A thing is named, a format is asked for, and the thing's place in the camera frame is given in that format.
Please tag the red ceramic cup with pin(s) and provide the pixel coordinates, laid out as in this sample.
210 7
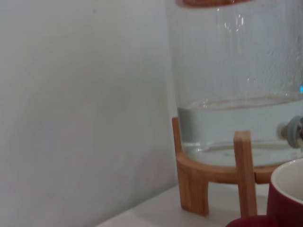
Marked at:
284 203

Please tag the chrome faucet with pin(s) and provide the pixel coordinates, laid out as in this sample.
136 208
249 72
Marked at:
293 130

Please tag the glass water dispenser jar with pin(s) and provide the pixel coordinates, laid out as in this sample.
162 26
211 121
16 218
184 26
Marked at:
225 71

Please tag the wooden dispenser stand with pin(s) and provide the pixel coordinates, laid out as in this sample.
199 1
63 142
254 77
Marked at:
193 189

